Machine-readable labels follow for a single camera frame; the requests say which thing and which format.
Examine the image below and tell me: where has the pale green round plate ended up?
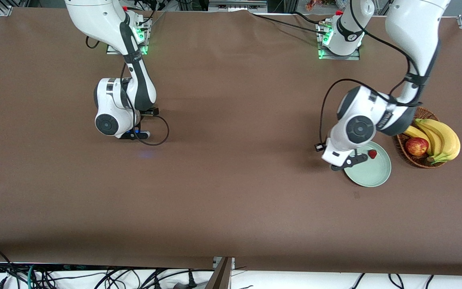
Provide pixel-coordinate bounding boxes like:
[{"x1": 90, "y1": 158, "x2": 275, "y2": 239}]
[{"x1": 343, "y1": 140, "x2": 392, "y2": 188}]

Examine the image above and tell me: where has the red apple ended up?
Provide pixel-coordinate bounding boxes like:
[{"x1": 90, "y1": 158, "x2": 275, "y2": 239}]
[{"x1": 405, "y1": 137, "x2": 430, "y2": 157}]

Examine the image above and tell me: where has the yellow banana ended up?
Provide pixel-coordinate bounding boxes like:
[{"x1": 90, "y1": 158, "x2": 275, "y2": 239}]
[
  {"x1": 415, "y1": 120, "x2": 445, "y2": 158},
  {"x1": 423, "y1": 119, "x2": 461, "y2": 165},
  {"x1": 404, "y1": 125, "x2": 433, "y2": 157}
]

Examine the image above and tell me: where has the brown table cover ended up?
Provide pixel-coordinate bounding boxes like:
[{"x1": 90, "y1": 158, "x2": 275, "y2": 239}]
[{"x1": 0, "y1": 7, "x2": 462, "y2": 277}]

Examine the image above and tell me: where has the brown wicker basket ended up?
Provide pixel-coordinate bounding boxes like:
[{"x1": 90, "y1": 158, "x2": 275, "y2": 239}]
[{"x1": 392, "y1": 106, "x2": 450, "y2": 169}]

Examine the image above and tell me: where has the colourful toy fruit pile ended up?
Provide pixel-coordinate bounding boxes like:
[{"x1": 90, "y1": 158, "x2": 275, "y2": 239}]
[{"x1": 305, "y1": 0, "x2": 350, "y2": 12}]

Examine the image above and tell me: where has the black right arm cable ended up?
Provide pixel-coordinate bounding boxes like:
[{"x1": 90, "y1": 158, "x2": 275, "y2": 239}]
[{"x1": 85, "y1": 35, "x2": 170, "y2": 147}]

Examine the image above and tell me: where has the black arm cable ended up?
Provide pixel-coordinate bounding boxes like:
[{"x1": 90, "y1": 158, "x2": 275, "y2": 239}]
[
  {"x1": 85, "y1": 35, "x2": 170, "y2": 147},
  {"x1": 318, "y1": 0, "x2": 424, "y2": 146}
]

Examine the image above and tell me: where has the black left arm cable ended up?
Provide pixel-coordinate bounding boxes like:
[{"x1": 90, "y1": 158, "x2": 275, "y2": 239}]
[{"x1": 318, "y1": 0, "x2": 424, "y2": 146}]

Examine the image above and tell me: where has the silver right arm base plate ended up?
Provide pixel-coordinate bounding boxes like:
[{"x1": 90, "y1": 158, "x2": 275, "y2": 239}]
[{"x1": 106, "y1": 16, "x2": 152, "y2": 55}]

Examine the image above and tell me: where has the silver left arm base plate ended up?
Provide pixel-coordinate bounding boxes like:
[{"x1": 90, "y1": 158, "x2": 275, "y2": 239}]
[{"x1": 316, "y1": 21, "x2": 361, "y2": 61}]

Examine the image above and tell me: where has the black table cable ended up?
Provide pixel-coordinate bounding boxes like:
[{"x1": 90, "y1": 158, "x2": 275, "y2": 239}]
[
  {"x1": 293, "y1": 11, "x2": 328, "y2": 24},
  {"x1": 250, "y1": 13, "x2": 323, "y2": 33}
]

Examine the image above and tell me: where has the aluminium frame rail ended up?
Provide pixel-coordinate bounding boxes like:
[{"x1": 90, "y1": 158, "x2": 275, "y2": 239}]
[{"x1": 208, "y1": 0, "x2": 268, "y2": 12}]

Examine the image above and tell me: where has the grey camera stand pole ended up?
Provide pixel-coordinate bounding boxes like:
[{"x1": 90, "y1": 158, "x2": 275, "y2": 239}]
[{"x1": 205, "y1": 257, "x2": 235, "y2": 289}]

